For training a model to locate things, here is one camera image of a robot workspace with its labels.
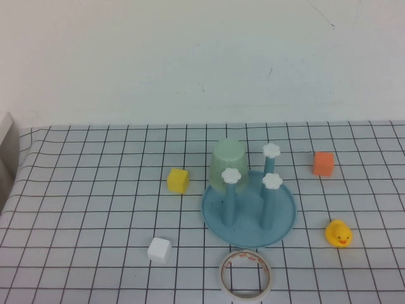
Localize yellow rubber duck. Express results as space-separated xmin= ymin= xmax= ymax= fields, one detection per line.
xmin=325 ymin=219 xmax=353 ymax=250

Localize white foam cube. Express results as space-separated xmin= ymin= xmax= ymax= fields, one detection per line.
xmin=147 ymin=237 xmax=172 ymax=264

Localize orange foam cube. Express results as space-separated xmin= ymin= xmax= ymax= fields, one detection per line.
xmin=312 ymin=151 xmax=335 ymax=177

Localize white tape roll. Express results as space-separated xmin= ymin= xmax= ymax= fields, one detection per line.
xmin=218 ymin=250 xmax=272 ymax=301

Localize blue cup stand white caps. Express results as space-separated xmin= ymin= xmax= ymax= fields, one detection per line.
xmin=201 ymin=142 xmax=297 ymax=249

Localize pale green plastic cup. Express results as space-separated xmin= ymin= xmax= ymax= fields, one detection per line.
xmin=207 ymin=138 xmax=249 ymax=194

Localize grey white box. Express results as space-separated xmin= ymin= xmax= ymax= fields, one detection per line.
xmin=0 ymin=111 xmax=20 ymax=210

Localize yellow foam cube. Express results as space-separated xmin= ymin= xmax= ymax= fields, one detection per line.
xmin=166 ymin=168 xmax=190 ymax=194

